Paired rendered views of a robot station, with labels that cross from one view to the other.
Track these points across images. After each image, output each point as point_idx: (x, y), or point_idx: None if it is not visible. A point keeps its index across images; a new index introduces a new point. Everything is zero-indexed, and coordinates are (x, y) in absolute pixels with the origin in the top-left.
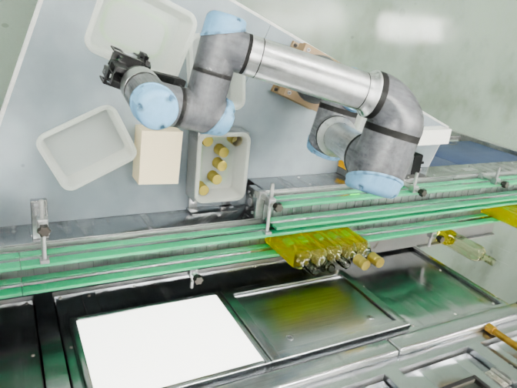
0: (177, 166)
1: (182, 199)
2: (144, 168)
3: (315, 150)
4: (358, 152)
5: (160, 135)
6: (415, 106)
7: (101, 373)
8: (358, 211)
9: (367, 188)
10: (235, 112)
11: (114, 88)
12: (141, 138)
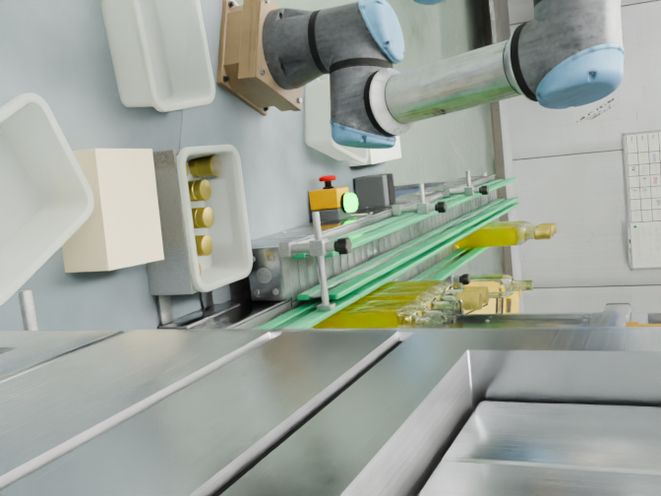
0: (156, 222)
1: (149, 308)
2: (111, 231)
3: (366, 133)
4: (563, 30)
5: (123, 157)
6: None
7: None
8: (381, 260)
9: (602, 73)
10: (184, 122)
11: (3, 73)
12: (94, 167)
